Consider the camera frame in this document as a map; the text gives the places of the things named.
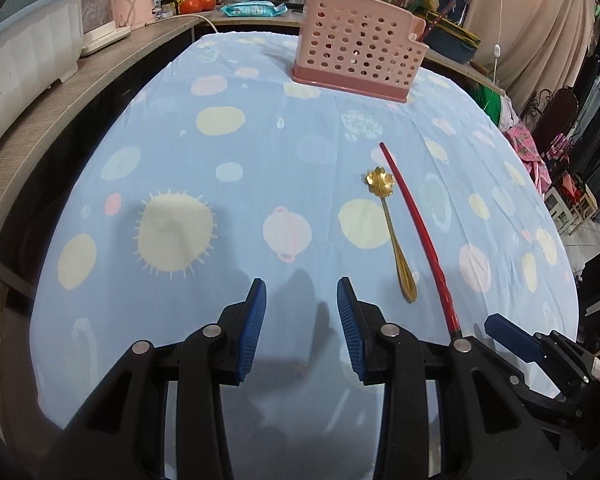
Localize gold flower spoon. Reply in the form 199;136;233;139
365;166;417;304

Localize beige curtain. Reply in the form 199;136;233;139
463;0;596;113

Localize dark maroon chopstick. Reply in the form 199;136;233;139
417;0;456;42

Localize red chopstick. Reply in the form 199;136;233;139
379;142;463;340

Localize blue wet wipes pack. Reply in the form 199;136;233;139
220;0;288;18

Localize red tomato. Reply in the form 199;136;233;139
178;0;204;14

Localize white power cable with switch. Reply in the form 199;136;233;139
481;0;505;111

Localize pink floral cloth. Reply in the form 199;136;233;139
504;122;552;195

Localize white plastic storage bin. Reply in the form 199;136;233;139
0;0;83;140

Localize green plastic bag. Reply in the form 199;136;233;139
469;84;502;126

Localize light blue patterned tablecloth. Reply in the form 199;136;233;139
30;32;579;479

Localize pink perforated utensil basket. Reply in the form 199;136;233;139
291;0;429;103

